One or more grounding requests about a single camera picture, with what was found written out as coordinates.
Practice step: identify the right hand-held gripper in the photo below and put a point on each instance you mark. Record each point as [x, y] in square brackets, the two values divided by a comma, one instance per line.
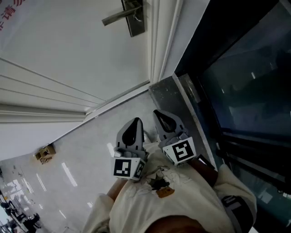
[182, 151]

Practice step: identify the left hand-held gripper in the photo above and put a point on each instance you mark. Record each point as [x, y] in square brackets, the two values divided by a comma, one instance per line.
[122, 167]

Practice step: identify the person's left forearm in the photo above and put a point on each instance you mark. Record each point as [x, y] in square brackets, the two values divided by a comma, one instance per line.
[116, 191]

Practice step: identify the person's right forearm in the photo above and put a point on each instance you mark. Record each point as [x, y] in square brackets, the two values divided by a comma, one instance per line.
[205, 175]

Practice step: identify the metal door lock plate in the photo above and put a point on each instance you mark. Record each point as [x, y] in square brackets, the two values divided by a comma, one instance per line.
[136, 29]

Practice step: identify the white door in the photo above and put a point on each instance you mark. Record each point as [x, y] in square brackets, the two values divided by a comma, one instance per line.
[68, 45]

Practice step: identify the black wristwatch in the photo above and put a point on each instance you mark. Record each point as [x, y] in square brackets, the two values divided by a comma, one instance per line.
[205, 162]

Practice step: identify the cream printed T-shirt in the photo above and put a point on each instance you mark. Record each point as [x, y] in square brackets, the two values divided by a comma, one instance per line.
[182, 204]

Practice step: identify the brown cardboard box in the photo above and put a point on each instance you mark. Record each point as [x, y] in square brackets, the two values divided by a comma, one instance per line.
[45, 154]

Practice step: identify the dark glass partition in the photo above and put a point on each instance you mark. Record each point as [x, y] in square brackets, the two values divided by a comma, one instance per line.
[250, 91]

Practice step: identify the row of office desks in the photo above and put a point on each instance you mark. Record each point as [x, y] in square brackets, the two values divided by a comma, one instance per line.
[16, 211]

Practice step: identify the white notice with red lettering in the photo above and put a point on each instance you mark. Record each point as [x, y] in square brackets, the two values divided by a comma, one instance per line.
[13, 20]

